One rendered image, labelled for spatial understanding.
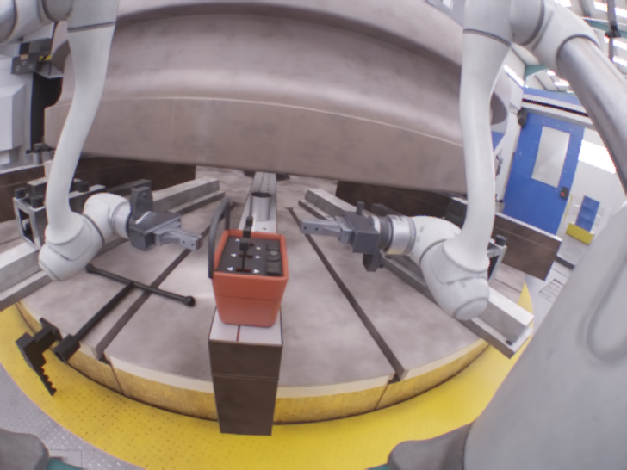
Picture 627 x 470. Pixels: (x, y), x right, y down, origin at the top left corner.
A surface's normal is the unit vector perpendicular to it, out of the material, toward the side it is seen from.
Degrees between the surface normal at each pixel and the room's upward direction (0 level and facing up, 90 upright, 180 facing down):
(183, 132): 90
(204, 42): 90
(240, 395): 90
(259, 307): 97
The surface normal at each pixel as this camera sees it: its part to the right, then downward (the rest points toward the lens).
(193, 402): 0.07, 0.40
